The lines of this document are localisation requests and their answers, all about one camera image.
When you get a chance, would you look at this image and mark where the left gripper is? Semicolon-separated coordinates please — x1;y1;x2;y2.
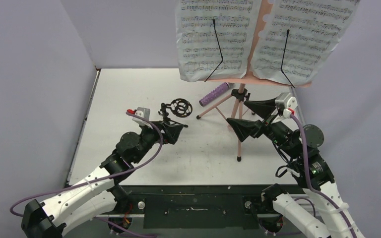
132;120;182;164

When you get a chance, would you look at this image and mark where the black mini tripod mic stand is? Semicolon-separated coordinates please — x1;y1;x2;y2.
158;98;193;128

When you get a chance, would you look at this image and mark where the pink music stand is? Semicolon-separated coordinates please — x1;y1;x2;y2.
195;0;312;162

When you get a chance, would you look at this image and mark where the purple glitter microphone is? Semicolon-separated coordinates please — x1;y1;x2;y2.
199;82;234;107

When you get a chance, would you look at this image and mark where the sheet music page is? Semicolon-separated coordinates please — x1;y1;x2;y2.
175;0;261;82
251;0;360;86

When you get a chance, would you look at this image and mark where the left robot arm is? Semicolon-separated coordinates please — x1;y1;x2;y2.
21;121;185;238

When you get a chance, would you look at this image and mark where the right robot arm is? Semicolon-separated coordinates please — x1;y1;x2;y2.
227;93;363;238

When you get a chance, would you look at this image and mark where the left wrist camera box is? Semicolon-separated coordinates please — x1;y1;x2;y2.
127;107;151;127

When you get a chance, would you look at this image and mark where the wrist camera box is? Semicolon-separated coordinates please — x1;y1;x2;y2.
127;107;151;127
274;93;298;119

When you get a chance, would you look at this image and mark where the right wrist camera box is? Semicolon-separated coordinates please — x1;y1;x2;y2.
274;93;298;119

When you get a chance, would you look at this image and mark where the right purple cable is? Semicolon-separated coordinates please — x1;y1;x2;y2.
289;113;359;238

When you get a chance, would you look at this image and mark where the purple cable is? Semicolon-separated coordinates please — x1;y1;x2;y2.
289;113;359;238
9;111;164;238

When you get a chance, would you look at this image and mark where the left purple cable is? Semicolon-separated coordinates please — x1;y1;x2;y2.
9;111;164;238

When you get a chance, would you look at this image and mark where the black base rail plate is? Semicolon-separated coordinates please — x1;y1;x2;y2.
62;183;296;230

